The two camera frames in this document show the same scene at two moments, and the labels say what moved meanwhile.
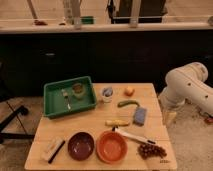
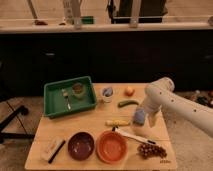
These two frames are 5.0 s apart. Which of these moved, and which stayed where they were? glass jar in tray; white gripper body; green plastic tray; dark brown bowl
Moved: white gripper body
Stayed: glass jar in tray; green plastic tray; dark brown bowl
